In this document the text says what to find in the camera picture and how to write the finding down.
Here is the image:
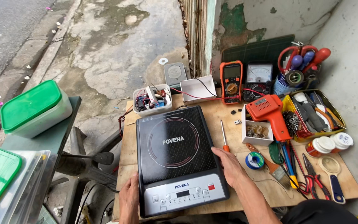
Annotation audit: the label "person's left hand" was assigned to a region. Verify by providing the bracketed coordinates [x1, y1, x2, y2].
[118, 172, 141, 209]

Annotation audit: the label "person's right hand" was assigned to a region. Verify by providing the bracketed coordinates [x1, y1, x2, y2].
[211, 147, 250, 190]

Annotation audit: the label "black induction cooker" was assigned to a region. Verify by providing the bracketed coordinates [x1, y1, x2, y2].
[135, 105, 231, 218]

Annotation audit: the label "blue solder spool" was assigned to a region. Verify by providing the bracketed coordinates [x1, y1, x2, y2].
[245, 151, 265, 170]

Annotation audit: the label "small white box of rosin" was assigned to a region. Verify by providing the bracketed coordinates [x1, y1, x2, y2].
[241, 104, 275, 147]

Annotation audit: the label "blue and yellow soldering iron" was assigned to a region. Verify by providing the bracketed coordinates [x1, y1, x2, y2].
[278, 140, 300, 190]

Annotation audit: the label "black cylindrical lever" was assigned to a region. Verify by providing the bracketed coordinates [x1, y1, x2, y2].
[56, 151, 115, 177]

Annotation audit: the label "orange soldering gun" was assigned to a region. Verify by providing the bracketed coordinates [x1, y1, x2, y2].
[246, 94, 293, 142]

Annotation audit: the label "empty white cardboard box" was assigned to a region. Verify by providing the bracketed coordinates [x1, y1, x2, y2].
[180, 75, 218, 103]

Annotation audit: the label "orange digital multimeter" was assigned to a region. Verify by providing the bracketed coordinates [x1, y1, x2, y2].
[219, 60, 244, 105]

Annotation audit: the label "orange bottle with white cap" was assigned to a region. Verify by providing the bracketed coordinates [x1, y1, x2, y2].
[305, 136, 336, 158]

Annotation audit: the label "person's black clothing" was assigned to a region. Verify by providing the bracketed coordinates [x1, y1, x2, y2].
[280, 199, 358, 224]

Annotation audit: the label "green side table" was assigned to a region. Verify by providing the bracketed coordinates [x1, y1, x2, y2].
[0, 96, 82, 224]

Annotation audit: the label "black analog multimeter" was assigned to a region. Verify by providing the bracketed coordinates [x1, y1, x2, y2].
[243, 63, 274, 102]

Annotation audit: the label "blue striped tool can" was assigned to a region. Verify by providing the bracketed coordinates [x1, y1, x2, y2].
[272, 73, 307, 96]

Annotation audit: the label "white tub of electronic parts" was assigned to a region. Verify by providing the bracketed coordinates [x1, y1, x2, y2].
[132, 83, 173, 118]

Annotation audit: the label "yellow tray of tools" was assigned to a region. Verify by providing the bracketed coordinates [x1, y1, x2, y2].
[281, 89, 347, 143]

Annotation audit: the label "black tape roll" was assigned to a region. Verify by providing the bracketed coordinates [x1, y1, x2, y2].
[285, 70, 305, 87]

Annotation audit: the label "blue printed bottle white cap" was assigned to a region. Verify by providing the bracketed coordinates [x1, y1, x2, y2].
[329, 132, 354, 154]

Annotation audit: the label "grey square plastic lid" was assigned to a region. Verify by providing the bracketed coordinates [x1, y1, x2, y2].
[163, 62, 188, 86]

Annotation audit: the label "green cutting mat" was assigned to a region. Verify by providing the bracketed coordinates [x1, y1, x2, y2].
[221, 34, 295, 76]

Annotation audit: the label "white tub with green lid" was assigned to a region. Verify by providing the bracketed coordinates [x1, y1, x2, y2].
[0, 80, 73, 139]

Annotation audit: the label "metal folding door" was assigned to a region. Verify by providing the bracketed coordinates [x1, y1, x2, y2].
[178, 0, 209, 79]

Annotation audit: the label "orange handled screwdriver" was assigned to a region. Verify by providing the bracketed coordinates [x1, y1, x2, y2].
[220, 119, 230, 153]

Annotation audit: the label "wooden handled paint brush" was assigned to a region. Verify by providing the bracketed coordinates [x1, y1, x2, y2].
[246, 142, 291, 190]

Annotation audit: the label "black power cable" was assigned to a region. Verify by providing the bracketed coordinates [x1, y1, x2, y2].
[75, 183, 121, 224]

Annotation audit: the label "green tool handle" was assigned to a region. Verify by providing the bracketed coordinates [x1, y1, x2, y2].
[268, 141, 284, 165]

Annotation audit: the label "red wire bundle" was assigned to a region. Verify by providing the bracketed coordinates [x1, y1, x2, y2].
[118, 105, 135, 138]

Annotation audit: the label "red handled pliers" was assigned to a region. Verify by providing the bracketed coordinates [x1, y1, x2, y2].
[301, 152, 332, 201]

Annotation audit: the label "red test lead wire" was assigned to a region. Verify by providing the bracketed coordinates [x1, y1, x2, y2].
[169, 87, 266, 101]

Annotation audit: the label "black test lead wire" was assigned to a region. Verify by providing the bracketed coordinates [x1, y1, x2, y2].
[194, 77, 219, 98]

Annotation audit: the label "magnifying glass with blue handle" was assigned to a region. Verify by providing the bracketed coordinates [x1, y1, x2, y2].
[318, 155, 347, 205]

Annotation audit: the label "purple handled screwdriver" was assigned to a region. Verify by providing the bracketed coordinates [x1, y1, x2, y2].
[290, 55, 304, 71]

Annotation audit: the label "red handled scissors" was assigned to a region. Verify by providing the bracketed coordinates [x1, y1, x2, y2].
[277, 45, 319, 74]

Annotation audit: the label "blue handled screwdriver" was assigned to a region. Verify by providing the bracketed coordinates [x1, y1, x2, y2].
[301, 50, 316, 68]

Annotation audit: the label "red handled screwdriver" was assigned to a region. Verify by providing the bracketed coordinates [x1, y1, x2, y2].
[303, 47, 331, 74]

